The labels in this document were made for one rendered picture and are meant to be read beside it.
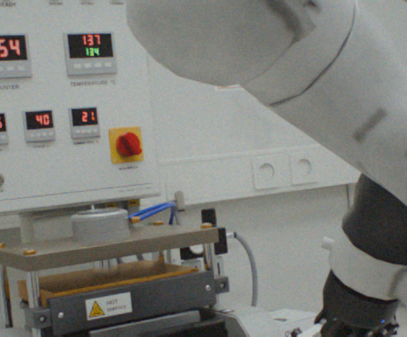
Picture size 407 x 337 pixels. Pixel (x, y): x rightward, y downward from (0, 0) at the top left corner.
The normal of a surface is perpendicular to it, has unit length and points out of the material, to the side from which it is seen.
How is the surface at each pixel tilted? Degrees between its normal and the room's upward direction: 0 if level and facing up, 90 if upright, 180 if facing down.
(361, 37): 80
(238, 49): 138
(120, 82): 90
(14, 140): 90
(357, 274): 108
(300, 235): 90
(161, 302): 90
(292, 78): 123
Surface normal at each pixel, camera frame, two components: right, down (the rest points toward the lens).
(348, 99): -0.09, 0.33
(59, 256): 0.45, 0.00
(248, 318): 0.21, -0.75
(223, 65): -0.14, 0.84
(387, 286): -0.10, 0.57
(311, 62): 0.12, 0.57
